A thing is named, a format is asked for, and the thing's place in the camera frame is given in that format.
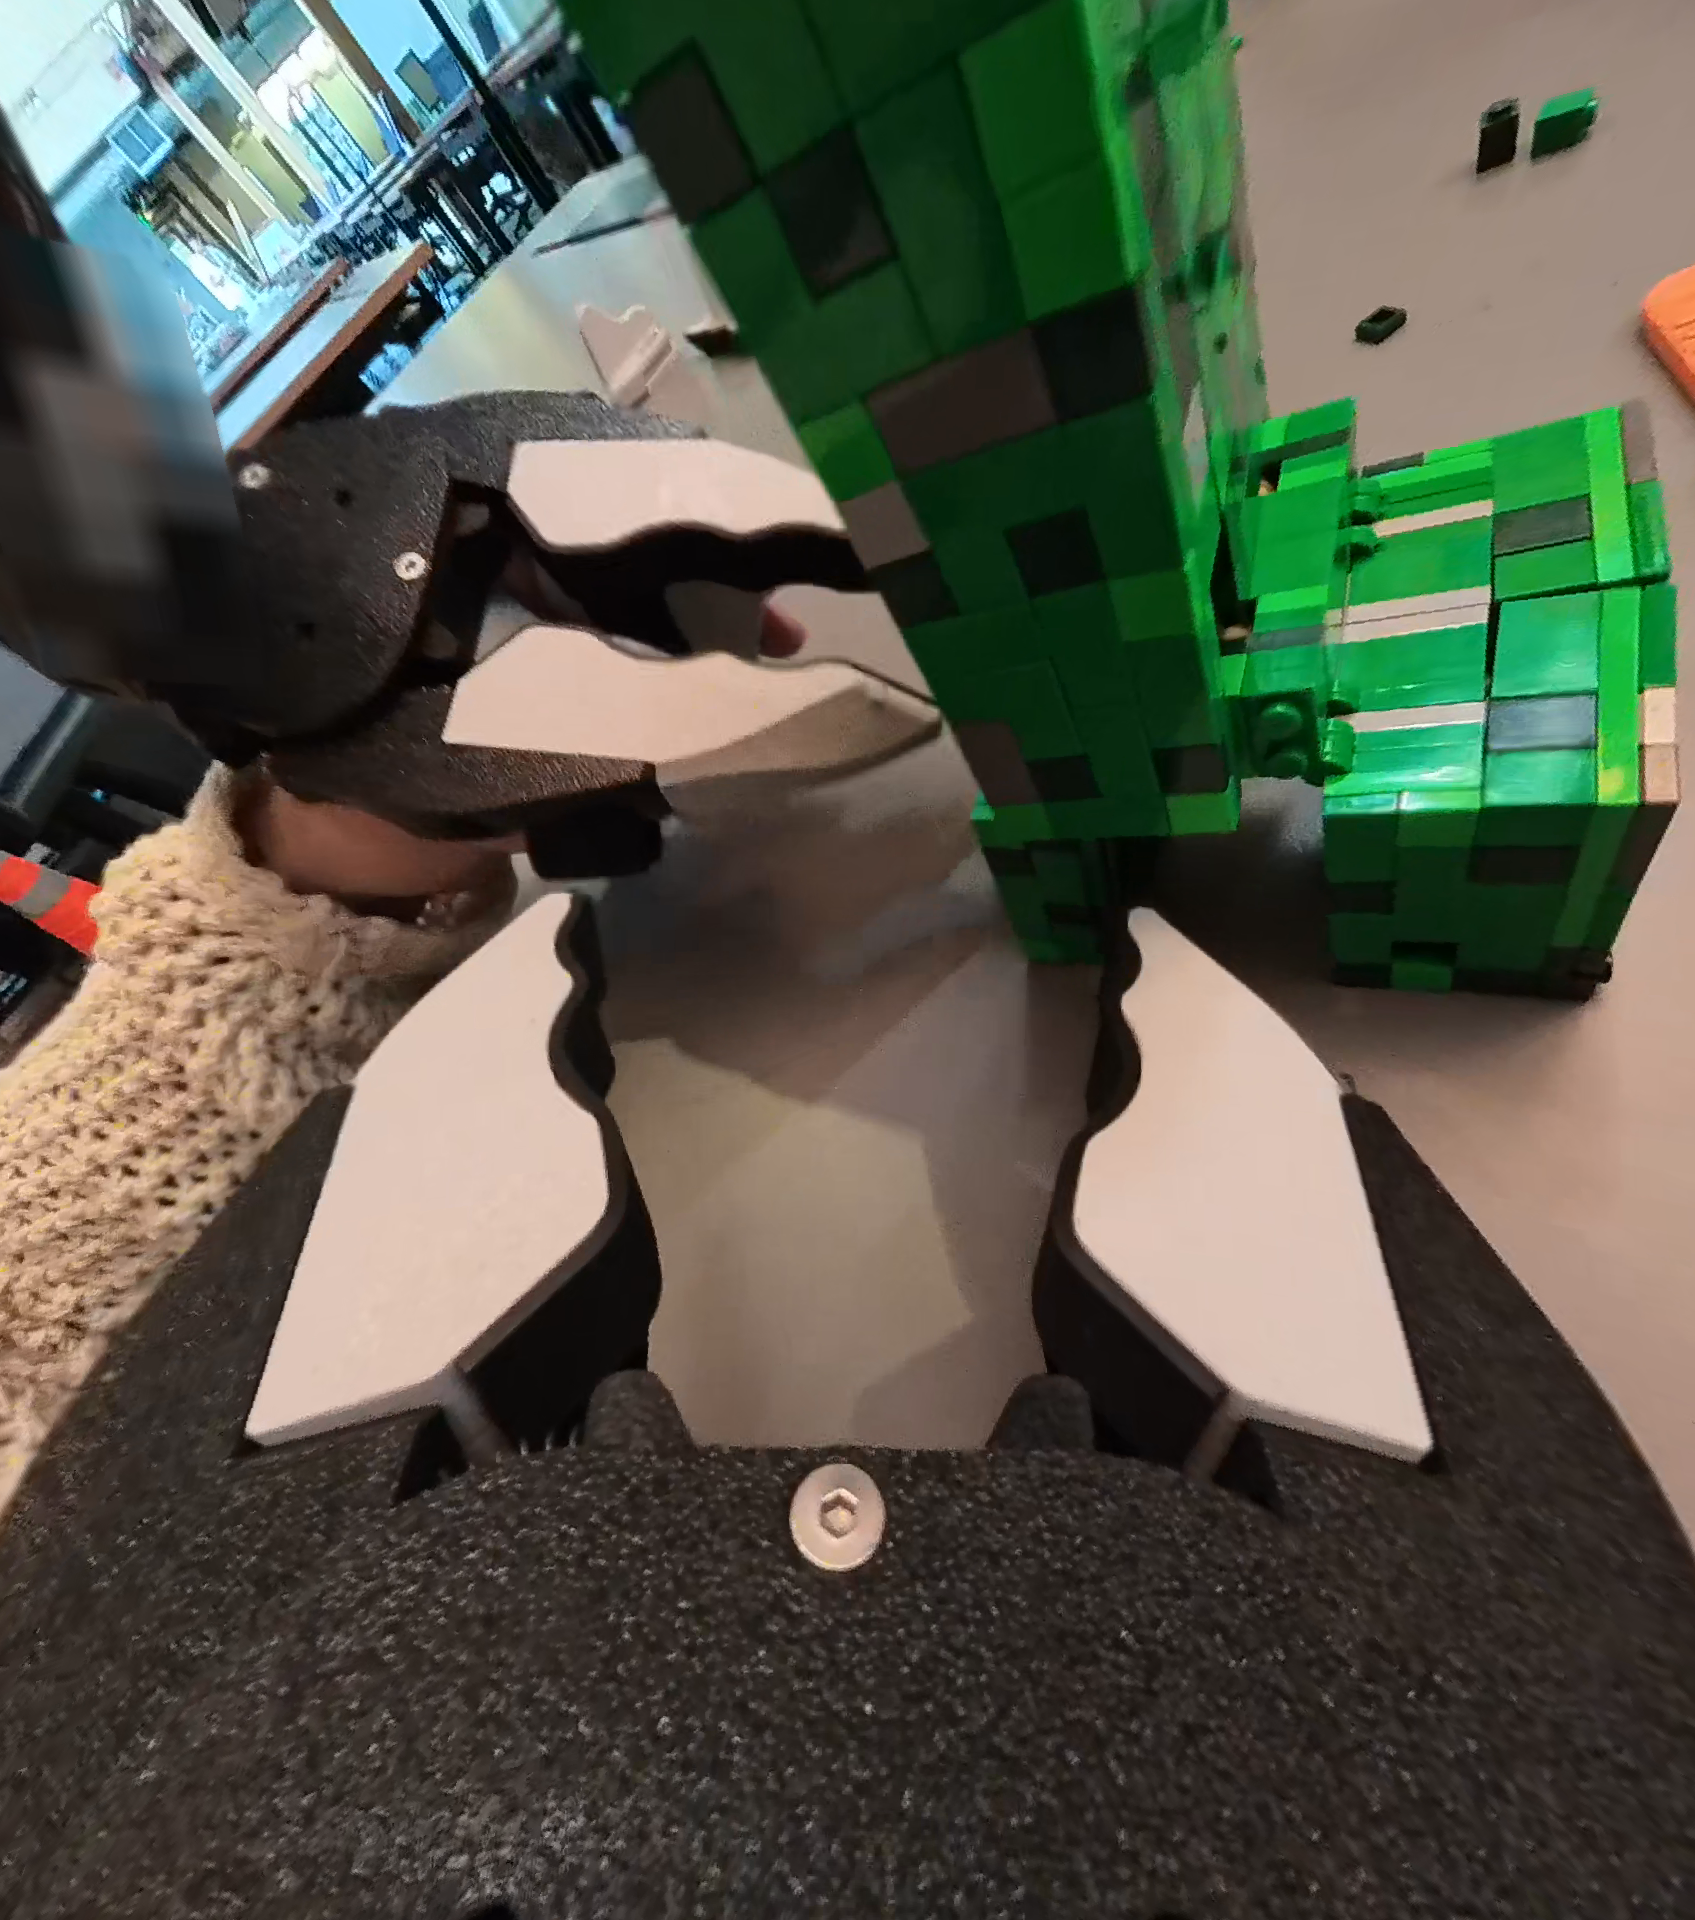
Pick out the white spare finger plate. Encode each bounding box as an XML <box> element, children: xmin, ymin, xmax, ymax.
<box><xmin>573</xmin><ymin>301</ymin><xmax>723</xmax><ymax>440</ymax></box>

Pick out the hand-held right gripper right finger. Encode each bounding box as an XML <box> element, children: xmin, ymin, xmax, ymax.
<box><xmin>1033</xmin><ymin>904</ymin><xmax>1432</xmax><ymax>1480</ymax></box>

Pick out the person's left hand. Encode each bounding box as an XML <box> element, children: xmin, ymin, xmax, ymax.
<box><xmin>239</xmin><ymin>756</ymin><xmax>525</xmax><ymax>919</ymax></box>

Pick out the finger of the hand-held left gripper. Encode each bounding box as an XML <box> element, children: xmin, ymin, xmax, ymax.
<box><xmin>439</xmin><ymin>622</ymin><xmax>945</xmax><ymax>799</ymax></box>
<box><xmin>501</xmin><ymin>435</ymin><xmax>885</xmax><ymax>663</ymax></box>

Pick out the green lego creeper model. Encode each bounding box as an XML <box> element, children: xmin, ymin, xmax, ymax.
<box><xmin>561</xmin><ymin>0</ymin><xmax>1680</xmax><ymax>1001</ymax></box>

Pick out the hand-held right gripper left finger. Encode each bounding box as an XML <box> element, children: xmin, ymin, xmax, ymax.
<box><xmin>243</xmin><ymin>892</ymin><xmax>661</xmax><ymax>1464</ymax></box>

